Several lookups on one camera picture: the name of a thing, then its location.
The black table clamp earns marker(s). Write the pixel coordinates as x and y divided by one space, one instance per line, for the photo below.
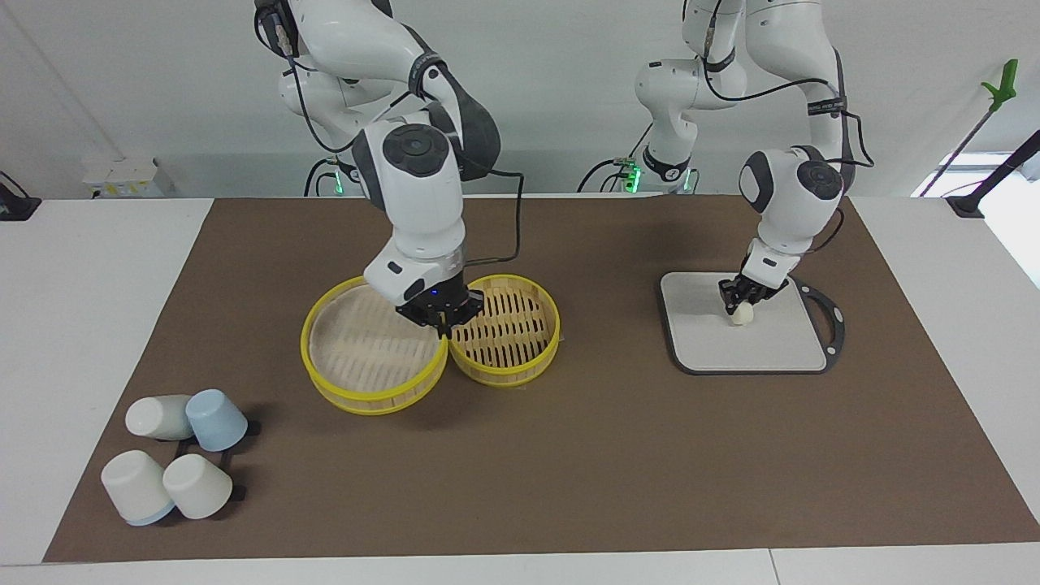
18 207

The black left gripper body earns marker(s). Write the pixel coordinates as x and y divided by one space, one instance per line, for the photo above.
751 288

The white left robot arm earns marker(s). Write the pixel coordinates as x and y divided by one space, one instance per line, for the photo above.
792 211

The green lit base connector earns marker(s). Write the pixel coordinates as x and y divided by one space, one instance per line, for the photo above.
630 175

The yellow bamboo steamer base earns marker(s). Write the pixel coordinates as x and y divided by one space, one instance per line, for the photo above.
504 325

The brown table mat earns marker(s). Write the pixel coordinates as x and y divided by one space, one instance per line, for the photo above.
569 471

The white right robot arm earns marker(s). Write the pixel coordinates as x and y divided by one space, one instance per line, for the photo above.
414 211

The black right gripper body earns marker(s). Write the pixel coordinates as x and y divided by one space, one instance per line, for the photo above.
443 305

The white cutting board grey rim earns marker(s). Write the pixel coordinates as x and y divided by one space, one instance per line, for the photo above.
764 345

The black pole stand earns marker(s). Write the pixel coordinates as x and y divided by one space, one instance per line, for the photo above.
965 205

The light blue plastic cup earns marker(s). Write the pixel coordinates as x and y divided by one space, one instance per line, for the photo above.
215 418

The white plastic cup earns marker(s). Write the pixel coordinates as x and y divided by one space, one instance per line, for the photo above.
134 483
197 487
154 416

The green tipped grey pole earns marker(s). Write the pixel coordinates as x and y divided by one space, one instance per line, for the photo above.
1001 85

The white steamed bun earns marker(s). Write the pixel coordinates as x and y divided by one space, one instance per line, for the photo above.
742 317

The white power strip box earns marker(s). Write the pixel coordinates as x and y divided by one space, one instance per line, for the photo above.
126 177

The yellow round steamer basket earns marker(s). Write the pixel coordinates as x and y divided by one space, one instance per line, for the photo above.
366 349

